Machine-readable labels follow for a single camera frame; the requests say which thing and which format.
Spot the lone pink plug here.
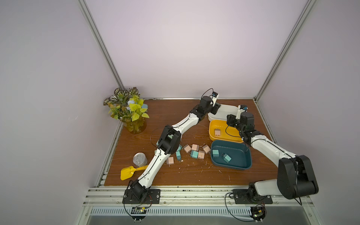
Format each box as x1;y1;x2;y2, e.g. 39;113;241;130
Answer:
214;129;221;137

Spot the teal plug bottom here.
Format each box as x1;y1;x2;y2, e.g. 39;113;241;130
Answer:
222;153;232;164

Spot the teal plug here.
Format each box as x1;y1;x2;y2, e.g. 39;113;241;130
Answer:
190;151;199;159
222;153;232;164
211;149;219;158

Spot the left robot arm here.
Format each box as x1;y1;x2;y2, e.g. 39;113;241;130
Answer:
126;92;220;202

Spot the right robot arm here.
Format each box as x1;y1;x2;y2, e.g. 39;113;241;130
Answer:
226;111;319;199

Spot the white storage box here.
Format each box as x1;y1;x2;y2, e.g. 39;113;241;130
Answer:
208;104;240;122

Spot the yellow storage box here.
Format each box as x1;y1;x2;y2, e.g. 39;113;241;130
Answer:
209;120;243;143

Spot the dark teal storage box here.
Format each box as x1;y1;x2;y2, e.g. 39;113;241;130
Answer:
211;140;252;170

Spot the pink plug centre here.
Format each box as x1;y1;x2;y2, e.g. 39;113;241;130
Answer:
191;144;199;152

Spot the pink plug right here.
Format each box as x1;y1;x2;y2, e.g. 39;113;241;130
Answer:
202;145;211;154

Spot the pink plug bottom left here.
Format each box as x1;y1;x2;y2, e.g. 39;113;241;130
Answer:
166;157;174;166

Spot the artificial plant in amber vase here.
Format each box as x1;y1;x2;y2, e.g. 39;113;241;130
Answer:
103;87;149;134

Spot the metal can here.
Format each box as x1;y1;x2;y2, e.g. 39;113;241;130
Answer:
133;152;148;167

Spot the yellow toy shovel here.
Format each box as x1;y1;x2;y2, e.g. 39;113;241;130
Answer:
120;165;148;181

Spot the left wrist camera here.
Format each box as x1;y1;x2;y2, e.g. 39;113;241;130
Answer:
211;91;218;106

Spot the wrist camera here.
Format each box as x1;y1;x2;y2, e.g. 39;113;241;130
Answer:
211;91;218;106
236;105;248;119

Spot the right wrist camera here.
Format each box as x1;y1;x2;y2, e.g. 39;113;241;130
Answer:
236;105;248;119

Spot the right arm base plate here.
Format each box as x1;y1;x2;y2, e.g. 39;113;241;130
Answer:
232;189;273;204

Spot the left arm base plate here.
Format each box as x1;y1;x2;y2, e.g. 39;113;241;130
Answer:
122;189;161;204

